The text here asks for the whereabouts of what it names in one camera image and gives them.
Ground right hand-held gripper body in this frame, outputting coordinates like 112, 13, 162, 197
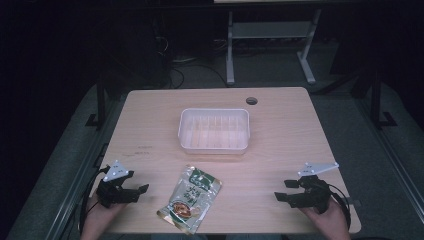
287, 161, 340, 215

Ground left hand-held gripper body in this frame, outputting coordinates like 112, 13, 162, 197
96, 159, 141, 209

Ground green and silver food packet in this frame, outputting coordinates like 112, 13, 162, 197
156, 164, 223, 236

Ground white translucent plastic container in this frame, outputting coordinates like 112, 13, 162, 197
177, 107, 251, 156

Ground person's left hand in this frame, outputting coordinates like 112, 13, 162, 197
80, 194, 127, 236

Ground person's right hand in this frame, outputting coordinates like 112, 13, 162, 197
299, 195, 352, 236

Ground grey tape strip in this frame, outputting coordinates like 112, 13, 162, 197
343, 197, 362, 208

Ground black metal stand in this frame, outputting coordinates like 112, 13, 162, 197
84, 81, 109, 131
364, 68, 398, 130

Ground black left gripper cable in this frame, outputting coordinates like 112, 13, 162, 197
78, 165, 111, 234

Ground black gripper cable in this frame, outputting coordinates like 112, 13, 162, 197
328, 183, 352, 231
78, 165, 111, 234

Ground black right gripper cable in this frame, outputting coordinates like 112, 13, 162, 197
328, 183, 352, 231

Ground black cables on floor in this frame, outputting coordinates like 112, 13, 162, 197
153, 33, 231, 90

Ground white metal desk frame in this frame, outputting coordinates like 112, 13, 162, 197
225, 9, 323, 86

